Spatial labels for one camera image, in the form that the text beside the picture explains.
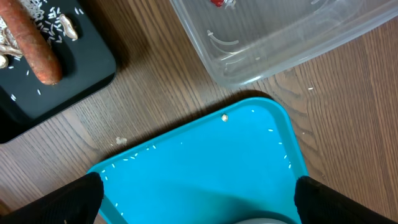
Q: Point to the red snack wrapper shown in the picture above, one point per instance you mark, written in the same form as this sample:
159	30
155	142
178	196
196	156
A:
217	3

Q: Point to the black waste tray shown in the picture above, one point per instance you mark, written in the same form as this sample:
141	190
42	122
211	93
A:
88	66

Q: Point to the teal serving tray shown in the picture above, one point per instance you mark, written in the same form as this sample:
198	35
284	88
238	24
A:
238	163

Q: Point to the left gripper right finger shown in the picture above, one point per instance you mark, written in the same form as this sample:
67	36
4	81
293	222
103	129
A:
317	203

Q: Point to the orange carrot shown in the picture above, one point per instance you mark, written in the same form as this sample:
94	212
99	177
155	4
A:
33	46

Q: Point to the large white plate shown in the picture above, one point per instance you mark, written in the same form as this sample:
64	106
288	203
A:
261	221

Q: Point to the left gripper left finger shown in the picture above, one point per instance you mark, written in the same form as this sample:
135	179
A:
76	202

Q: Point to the clear plastic bin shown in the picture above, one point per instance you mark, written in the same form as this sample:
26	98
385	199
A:
244	41

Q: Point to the rice and peanut scraps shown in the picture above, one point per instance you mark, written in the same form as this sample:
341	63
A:
46	22

